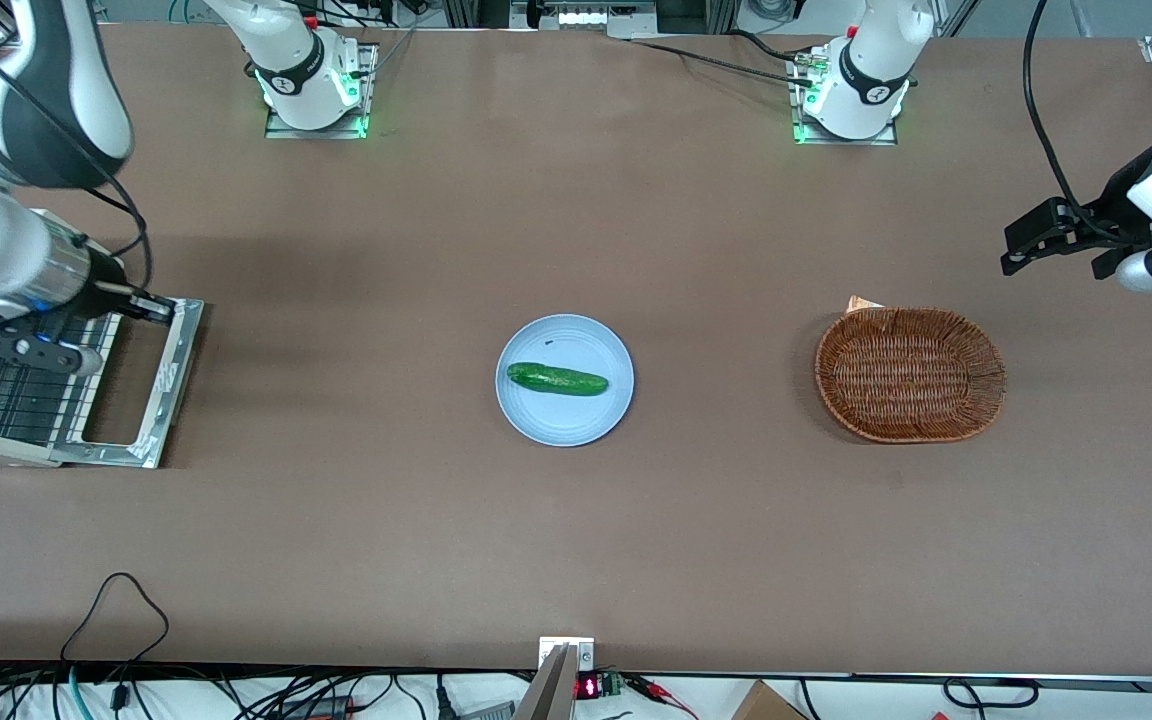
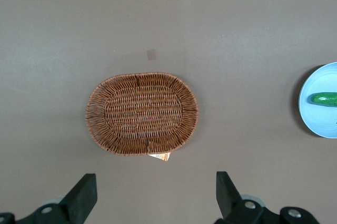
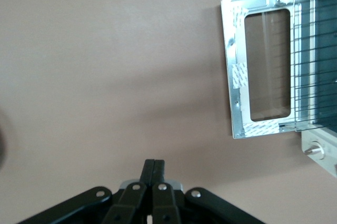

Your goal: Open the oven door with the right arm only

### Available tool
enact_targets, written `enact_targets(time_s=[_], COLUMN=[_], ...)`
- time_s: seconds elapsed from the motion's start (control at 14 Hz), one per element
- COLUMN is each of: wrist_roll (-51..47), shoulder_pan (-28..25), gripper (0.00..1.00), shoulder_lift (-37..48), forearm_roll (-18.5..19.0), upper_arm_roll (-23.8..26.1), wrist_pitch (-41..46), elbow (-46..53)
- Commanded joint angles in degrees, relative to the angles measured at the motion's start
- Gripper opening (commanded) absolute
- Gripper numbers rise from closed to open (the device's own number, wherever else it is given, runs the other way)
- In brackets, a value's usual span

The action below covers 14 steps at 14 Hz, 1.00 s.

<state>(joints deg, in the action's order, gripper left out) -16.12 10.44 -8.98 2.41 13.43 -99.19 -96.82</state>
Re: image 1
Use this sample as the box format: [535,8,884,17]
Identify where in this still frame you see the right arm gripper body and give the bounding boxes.
[31,215,133,313]

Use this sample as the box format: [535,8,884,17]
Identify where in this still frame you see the brown wicker basket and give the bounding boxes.
[814,306,1008,444]

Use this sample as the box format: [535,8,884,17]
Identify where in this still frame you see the green cucumber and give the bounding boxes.
[506,362,610,398]

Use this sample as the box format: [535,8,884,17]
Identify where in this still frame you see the light blue round plate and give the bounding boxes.
[495,314,635,448]

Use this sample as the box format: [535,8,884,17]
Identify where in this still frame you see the black power adapter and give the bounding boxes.
[281,695,352,720]

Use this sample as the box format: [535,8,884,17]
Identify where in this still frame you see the metal rack with light strip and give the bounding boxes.
[511,0,657,39]

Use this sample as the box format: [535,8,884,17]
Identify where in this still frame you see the brown cardboard box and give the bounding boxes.
[731,680,809,720]

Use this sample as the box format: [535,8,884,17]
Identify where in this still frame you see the grey metal bar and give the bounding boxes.
[514,645,577,720]

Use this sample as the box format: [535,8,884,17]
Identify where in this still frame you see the red alligator clip leads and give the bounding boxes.
[626,675,697,719]

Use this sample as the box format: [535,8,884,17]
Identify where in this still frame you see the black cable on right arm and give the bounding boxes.
[0,60,153,293]

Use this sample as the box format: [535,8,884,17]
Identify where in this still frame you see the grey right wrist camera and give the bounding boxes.
[0,318,105,379]

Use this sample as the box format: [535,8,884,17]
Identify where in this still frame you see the wire oven rack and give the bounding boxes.
[0,315,122,449]

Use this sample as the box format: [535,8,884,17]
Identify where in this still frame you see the thick black hanging cable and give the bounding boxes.
[1023,0,1137,241]

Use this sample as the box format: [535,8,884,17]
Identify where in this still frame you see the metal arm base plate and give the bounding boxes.
[789,45,900,147]
[264,42,379,141]

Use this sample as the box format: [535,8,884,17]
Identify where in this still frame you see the thin black looped cable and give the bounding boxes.
[60,572,170,669]

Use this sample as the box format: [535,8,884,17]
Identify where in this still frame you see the black cable to arm base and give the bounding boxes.
[629,38,817,83]

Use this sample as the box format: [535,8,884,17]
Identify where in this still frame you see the white metal bracket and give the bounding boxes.
[538,636,596,673]

